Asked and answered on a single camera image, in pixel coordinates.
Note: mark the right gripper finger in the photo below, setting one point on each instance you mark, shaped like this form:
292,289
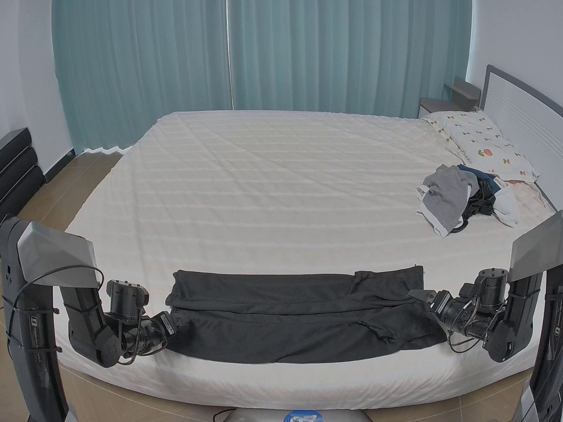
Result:
423,297

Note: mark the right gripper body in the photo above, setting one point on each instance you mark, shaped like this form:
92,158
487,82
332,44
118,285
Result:
455,319

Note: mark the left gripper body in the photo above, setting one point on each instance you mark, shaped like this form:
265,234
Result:
158,336

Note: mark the black trousers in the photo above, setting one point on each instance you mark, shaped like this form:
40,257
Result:
286,323

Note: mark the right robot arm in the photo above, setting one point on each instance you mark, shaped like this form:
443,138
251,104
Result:
545,323

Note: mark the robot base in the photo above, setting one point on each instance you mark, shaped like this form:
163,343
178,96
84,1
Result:
264,416

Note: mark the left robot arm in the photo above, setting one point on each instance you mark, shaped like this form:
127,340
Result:
30,345

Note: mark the bed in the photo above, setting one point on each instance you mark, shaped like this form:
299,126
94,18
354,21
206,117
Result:
264,191

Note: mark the grey garment with white trim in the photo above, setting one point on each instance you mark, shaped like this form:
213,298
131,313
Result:
444,198

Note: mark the black garment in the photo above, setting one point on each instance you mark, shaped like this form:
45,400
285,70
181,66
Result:
481,200

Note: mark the dark blue garment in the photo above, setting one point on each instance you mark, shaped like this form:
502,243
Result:
484,176

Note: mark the white printed pillow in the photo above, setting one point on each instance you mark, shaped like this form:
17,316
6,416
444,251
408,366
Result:
479,139

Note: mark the grey bedside table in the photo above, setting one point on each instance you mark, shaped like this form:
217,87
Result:
433,103

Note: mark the black chest of drawers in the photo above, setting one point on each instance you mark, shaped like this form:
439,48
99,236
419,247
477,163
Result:
17,169

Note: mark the blue-green curtain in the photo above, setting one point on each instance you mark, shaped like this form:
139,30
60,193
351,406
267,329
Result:
132,59
352,38

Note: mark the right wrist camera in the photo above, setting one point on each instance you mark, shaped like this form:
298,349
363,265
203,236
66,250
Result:
440,304

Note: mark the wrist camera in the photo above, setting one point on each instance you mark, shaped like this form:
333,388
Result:
170,322
440,304

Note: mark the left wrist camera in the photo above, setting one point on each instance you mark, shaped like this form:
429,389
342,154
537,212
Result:
170,322

